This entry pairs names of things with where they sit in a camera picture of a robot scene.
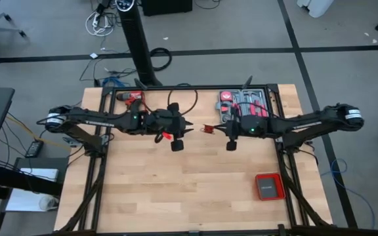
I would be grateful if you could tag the grey flat box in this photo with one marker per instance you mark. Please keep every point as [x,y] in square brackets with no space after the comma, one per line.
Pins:
[269,187]

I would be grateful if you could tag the white paper sheet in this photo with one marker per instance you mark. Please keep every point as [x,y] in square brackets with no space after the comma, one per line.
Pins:
[39,174]

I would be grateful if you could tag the red plastic tray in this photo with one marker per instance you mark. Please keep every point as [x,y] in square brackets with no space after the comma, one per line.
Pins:
[257,187]

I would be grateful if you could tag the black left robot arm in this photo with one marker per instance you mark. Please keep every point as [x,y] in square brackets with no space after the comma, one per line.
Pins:
[90,117]

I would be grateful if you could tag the white waste bin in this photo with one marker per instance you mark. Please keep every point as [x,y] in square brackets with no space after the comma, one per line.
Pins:
[317,6]

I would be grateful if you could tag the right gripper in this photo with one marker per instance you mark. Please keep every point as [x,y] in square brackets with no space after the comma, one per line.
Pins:
[233,129]

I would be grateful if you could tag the black power adapter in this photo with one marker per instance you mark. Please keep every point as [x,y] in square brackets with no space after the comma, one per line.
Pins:
[34,149]

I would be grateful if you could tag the black metal table frame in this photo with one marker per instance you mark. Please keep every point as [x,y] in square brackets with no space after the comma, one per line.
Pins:
[208,87]

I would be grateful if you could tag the red tape measure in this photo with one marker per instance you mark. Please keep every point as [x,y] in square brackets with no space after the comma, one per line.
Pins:
[225,96]

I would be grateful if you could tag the grey tool kit case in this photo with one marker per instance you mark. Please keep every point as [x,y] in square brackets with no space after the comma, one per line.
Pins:
[241,96]

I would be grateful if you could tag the black cabinet box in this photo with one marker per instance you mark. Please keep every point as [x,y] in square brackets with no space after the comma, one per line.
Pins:
[166,6]

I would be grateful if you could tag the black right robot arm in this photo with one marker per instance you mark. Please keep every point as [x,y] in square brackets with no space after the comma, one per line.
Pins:
[307,123]

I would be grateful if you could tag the red tape tag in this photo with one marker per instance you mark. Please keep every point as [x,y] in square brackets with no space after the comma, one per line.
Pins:
[166,135]

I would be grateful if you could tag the black side table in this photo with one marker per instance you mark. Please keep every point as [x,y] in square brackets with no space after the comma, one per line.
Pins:
[41,162]

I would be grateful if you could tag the black tower fan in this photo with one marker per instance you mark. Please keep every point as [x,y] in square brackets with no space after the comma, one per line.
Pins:
[136,39]

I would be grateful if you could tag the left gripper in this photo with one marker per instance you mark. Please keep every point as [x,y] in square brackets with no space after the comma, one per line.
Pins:
[169,123]

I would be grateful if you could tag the small white tag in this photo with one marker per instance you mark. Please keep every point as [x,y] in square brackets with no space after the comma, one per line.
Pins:
[93,55]

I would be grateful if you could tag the clear plastic cup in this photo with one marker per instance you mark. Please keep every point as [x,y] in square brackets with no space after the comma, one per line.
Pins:
[48,203]

